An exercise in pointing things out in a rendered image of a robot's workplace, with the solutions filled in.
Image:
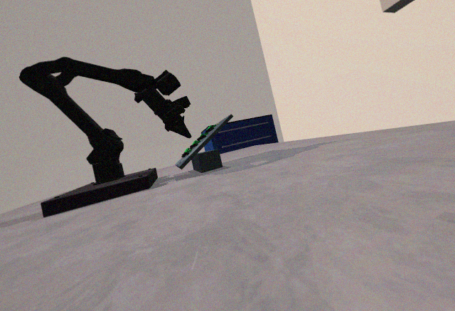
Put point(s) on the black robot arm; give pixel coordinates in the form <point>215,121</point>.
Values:
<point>106,145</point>

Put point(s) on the grey switch panel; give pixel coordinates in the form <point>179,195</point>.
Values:
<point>204,161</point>

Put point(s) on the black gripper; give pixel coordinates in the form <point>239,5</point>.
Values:
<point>171,117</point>

